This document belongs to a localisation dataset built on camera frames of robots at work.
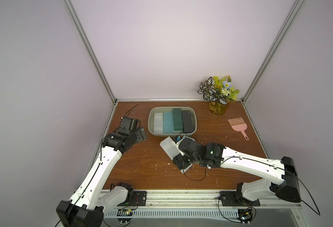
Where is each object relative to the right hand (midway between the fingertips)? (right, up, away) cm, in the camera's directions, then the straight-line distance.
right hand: (176, 156), depth 71 cm
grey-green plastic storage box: (-15, +16, +34) cm, 40 cm away
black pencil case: (+9, +16, +31) cm, 37 cm away
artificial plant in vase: (+30, +36, +21) cm, 51 cm away
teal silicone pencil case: (-5, +15, +33) cm, 36 cm away
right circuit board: (+35, -30, -1) cm, 46 cm away
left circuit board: (-27, -30, +1) cm, 40 cm away
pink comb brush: (+48, +14, +33) cm, 59 cm away
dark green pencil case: (+2, +16, +31) cm, 35 cm away
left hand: (-20, +11, +6) cm, 23 cm away
